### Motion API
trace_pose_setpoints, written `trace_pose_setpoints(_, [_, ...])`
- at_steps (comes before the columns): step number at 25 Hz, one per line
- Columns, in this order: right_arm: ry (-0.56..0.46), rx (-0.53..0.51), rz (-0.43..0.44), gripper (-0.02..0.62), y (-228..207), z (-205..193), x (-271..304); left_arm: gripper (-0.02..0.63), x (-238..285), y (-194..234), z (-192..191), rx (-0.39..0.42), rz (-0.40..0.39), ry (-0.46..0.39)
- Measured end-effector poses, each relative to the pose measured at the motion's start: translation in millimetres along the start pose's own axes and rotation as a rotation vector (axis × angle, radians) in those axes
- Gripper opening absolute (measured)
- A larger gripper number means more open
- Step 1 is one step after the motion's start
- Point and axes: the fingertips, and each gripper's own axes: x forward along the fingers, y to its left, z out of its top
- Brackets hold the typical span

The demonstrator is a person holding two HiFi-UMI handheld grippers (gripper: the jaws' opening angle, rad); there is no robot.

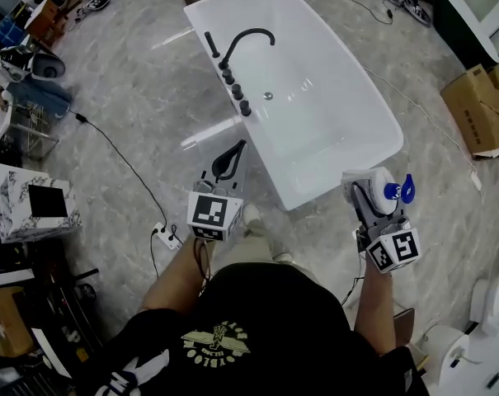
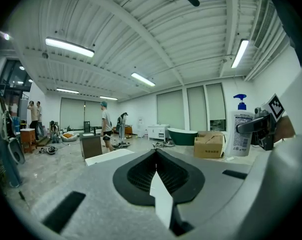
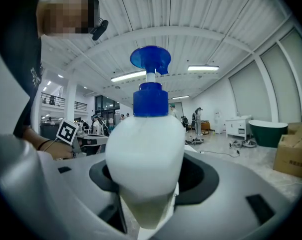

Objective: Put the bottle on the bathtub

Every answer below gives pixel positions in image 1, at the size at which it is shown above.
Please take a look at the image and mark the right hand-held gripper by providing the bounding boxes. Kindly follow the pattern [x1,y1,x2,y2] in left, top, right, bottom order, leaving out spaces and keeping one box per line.
[350,181,422,274]

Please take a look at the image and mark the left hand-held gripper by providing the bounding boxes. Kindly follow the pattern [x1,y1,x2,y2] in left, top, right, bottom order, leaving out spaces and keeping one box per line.
[186,139,249,243]

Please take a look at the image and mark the white bottle with blue cap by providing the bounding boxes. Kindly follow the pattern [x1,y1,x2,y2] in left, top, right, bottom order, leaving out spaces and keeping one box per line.
[341,166,416,216]

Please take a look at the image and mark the white bathtub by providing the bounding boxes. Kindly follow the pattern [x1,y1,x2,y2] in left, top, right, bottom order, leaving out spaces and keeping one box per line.
[183,0,405,212]

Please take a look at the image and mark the person's left forearm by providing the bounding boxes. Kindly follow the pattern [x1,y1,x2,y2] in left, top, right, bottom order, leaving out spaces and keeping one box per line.
[141,234,216,314]

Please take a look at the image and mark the person's right forearm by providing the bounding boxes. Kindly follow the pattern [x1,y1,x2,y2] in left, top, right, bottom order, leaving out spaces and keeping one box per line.
[352,261,399,357]

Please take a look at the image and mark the person's left shoe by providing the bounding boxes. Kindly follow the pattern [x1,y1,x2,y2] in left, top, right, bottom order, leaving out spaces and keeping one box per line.
[242,204,262,227]

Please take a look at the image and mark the person's beige trousers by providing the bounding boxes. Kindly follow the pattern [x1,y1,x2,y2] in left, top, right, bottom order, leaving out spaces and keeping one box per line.
[213,216,325,285]

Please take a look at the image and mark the white power strip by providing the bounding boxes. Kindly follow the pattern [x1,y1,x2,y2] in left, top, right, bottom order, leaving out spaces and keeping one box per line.
[153,221,185,252]

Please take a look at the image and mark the black curved faucet spout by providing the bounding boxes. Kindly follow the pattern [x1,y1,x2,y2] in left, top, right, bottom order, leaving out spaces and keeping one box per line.
[218,28,276,71]

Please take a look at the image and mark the black hand shower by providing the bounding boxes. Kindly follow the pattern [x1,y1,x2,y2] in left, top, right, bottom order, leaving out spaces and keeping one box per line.
[204,31,222,58]

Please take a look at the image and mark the open cardboard box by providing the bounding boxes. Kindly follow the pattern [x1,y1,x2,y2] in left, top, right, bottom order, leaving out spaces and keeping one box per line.
[439,63,499,161]

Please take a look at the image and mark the white toilet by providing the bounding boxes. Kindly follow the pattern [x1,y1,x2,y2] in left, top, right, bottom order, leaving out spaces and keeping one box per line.
[420,323,473,392]
[468,274,499,336]

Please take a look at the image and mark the person's black shirt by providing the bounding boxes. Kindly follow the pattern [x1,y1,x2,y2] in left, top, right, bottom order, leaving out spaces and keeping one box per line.
[69,261,432,396]

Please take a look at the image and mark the dark green tub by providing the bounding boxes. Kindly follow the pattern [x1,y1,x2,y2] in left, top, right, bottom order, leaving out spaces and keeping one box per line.
[431,0,499,70]

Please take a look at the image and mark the marble-patterned box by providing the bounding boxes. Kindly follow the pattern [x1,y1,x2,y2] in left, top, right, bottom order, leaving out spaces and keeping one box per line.
[0,170,83,244]

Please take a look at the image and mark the white sink on metal stand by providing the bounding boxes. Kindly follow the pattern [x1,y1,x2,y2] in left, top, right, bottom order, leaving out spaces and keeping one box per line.
[0,100,61,161]

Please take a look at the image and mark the wooden vanity with white sink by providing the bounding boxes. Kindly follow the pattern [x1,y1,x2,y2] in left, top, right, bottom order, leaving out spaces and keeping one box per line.
[23,0,67,43]

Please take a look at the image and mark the brown cardboard box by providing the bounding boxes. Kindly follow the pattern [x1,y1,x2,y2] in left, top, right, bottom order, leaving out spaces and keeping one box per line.
[0,285,36,359]

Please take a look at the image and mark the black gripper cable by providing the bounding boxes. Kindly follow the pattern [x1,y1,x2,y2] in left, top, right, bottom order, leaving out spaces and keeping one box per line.
[339,276,366,308]
[192,238,212,283]

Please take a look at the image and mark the white extension cord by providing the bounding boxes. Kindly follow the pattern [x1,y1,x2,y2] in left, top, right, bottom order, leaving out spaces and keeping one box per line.
[361,65,484,191]

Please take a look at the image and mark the thin black floor cable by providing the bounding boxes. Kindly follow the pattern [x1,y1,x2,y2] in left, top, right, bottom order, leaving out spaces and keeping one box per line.
[290,0,395,26]

